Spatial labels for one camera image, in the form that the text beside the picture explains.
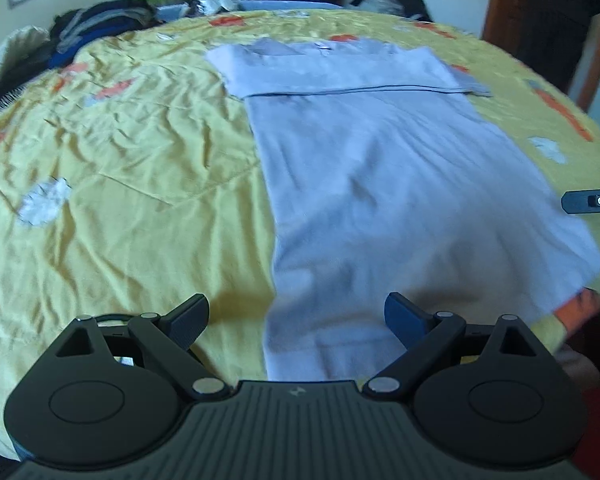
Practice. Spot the light lavender shirt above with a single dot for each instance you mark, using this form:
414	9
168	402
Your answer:
382	177

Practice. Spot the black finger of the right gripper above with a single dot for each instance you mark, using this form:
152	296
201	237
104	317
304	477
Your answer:
581	202

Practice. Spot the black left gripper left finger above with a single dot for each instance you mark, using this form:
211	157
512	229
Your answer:
111	387

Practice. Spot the yellow carrot print bedsheet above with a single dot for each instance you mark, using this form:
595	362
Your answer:
131	181

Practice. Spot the grey blue folded sweaters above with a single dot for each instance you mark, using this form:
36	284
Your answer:
76	28

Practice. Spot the brown wooden door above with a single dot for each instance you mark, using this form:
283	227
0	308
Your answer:
502	27

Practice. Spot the black white plastic bag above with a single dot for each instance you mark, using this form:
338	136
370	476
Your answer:
213	7

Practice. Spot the blue knitted blanket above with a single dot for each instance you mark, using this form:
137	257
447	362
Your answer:
284	5

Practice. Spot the person in black clothes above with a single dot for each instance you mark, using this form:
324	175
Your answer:
552	37

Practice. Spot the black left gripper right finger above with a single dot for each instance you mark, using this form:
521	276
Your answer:
486	394

